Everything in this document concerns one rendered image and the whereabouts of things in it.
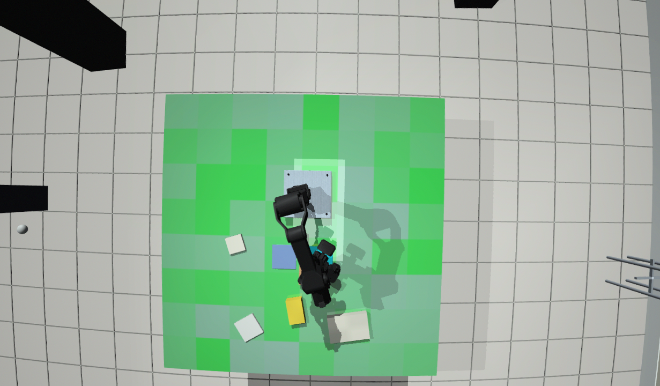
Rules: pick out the yellow rectangular block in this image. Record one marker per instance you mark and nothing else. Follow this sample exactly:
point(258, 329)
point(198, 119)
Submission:
point(295, 310)

